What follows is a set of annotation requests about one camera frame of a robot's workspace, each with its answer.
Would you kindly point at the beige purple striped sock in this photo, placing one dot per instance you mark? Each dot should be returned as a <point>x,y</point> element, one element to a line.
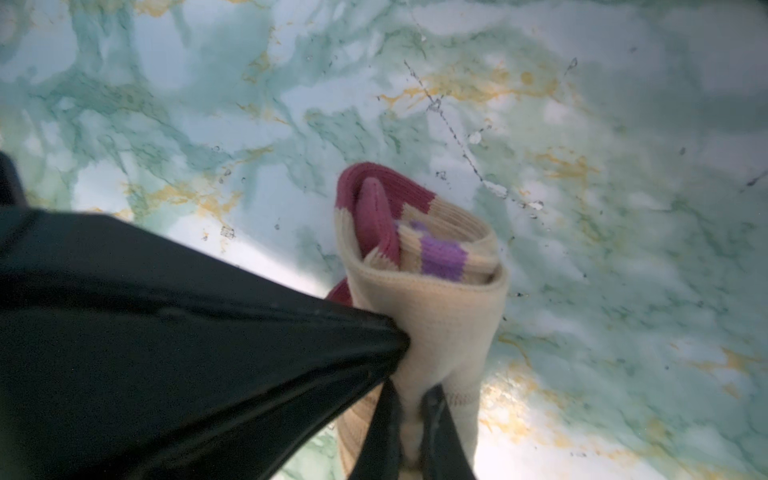
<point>434,269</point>

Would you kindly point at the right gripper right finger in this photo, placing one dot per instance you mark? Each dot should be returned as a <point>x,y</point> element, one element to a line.
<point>442,455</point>

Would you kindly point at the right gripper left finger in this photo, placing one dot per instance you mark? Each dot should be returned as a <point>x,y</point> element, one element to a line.
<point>380,456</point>

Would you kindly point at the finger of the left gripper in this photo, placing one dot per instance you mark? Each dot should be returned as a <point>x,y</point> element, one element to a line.
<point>125,355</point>

